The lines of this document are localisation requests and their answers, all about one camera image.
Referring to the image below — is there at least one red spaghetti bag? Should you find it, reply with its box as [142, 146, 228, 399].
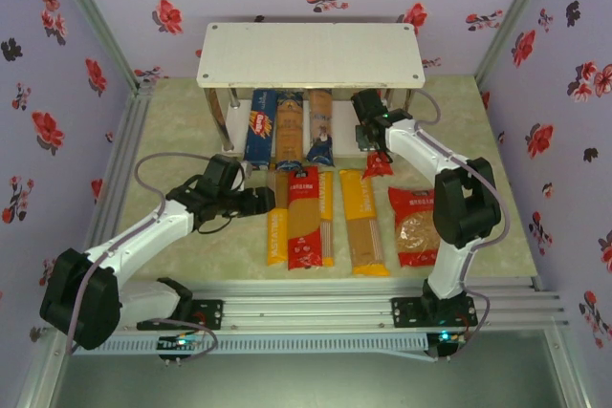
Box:
[285, 166, 321, 272]
[361, 151, 396, 181]

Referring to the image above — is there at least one white slotted cable duct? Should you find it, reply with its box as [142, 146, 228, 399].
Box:
[100, 334, 429, 357]

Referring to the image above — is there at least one red macaroni bag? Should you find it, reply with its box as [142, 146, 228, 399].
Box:
[385, 185, 440, 268]

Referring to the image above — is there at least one blue pasta box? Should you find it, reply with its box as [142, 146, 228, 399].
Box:
[242, 88, 280, 172]

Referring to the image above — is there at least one aluminium lower frame rail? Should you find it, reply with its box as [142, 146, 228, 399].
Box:
[13, 345, 68, 408]
[544, 326, 597, 408]

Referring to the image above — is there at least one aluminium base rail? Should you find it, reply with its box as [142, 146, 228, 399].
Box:
[45, 277, 571, 333]

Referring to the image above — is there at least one dark blue bag with figure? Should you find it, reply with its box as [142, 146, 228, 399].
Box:
[305, 88, 335, 166]

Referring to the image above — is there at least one controller board with LED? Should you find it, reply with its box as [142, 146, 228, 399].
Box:
[427, 329, 469, 359]
[157, 333, 206, 359]

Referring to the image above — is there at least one white two-tier shelf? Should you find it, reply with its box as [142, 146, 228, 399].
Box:
[197, 21, 427, 163]

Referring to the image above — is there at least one dark blue beige spaghetti bag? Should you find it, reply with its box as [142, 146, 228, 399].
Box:
[274, 90, 306, 174]

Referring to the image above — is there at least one aluminium side rail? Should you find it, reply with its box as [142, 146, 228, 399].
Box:
[84, 81, 157, 259]

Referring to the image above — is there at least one aluminium corner post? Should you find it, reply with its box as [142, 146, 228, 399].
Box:
[471, 0, 561, 90]
[41, 0, 145, 92]

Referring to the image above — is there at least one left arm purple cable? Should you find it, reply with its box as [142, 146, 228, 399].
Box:
[66, 152, 219, 362]

